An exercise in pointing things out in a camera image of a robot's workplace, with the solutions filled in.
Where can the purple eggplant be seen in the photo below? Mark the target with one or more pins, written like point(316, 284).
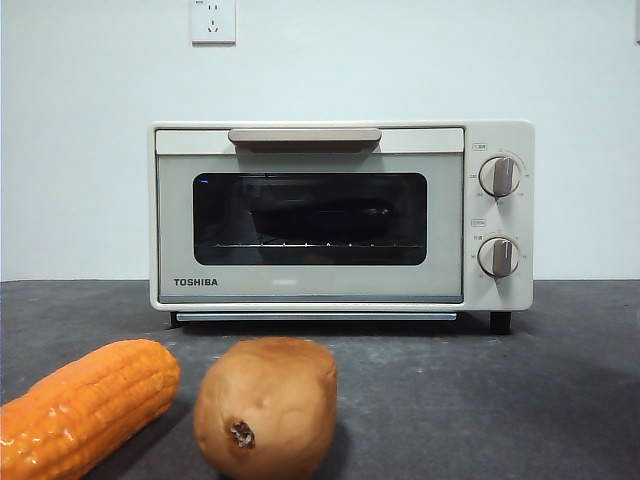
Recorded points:
point(325, 222)

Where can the silver oven crumb tray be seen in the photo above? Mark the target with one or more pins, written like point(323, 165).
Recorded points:
point(315, 317)

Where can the black oven foot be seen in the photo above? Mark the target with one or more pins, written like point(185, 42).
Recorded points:
point(499, 322)
point(173, 321)

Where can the cream Toshiba toaster oven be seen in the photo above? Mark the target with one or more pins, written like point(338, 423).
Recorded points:
point(524, 290)

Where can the brown potato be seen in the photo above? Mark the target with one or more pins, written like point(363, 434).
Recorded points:
point(270, 400)

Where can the beige timer knob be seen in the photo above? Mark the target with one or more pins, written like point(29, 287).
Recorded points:
point(498, 257)

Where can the beige temperature knob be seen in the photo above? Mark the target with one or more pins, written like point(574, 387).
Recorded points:
point(500, 176)

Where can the orange corn cob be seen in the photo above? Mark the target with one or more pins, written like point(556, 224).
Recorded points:
point(95, 400)

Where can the white wall power socket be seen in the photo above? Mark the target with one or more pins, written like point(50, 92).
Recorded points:
point(213, 22)

